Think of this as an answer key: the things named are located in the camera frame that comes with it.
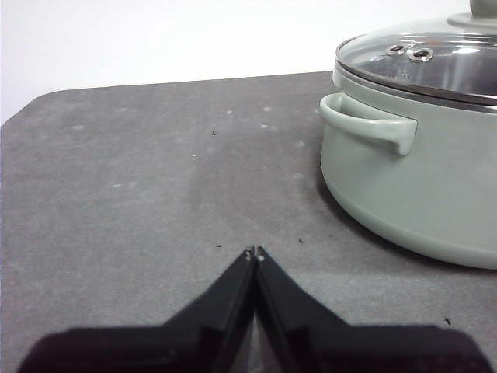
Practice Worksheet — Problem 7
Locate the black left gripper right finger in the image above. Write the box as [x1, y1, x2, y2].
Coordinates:
[254, 245, 487, 373]

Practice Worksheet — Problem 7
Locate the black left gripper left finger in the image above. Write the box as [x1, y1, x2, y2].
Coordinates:
[19, 245, 257, 373]

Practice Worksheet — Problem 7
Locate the glass lid with green knob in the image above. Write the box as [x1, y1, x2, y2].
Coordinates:
[335, 0, 497, 106]

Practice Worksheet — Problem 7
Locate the pale green electric steamer pot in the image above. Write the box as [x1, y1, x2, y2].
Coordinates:
[318, 65, 497, 271]

